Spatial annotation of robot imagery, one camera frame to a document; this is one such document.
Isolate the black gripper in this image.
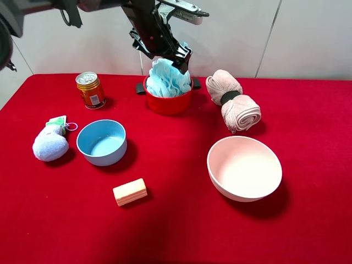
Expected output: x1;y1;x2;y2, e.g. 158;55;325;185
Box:
122;1;193;74

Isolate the light blue mesh bath sponge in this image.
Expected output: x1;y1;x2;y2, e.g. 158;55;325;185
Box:
146;58;191;98

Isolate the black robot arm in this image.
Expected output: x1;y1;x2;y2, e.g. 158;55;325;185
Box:
1;1;192;74

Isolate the rolled pink towel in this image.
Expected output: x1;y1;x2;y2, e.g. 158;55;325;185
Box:
206;69;261;134

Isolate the orange drink can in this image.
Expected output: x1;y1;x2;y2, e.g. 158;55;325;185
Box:
75;71;106;109

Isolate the blue plastic bowl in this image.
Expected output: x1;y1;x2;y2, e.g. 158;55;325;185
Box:
76;119;127;167

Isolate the pink plastic bowl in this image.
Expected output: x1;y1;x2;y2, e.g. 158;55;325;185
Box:
207;136;282;202

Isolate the purple plush eggplant toy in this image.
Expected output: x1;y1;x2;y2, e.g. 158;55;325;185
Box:
32;115;78;162

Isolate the red velvet table cloth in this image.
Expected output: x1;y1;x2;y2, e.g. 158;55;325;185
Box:
1;74;351;263

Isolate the red pot with black handles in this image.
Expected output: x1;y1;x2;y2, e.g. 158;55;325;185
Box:
136;76;201;116

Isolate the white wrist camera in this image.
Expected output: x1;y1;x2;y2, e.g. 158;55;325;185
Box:
153;0;210;25

